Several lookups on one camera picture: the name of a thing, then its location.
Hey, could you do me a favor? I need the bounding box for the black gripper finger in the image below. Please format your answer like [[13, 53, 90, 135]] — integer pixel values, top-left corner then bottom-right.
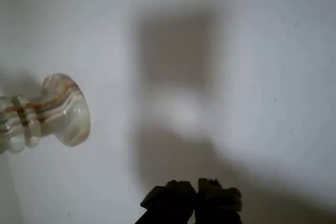
[[133, 179, 198, 224], [194, 178, 243, 224]]

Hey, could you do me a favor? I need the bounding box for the green white marble vase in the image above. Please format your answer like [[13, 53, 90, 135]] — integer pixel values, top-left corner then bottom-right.
[[0, 73, 91, 155]]

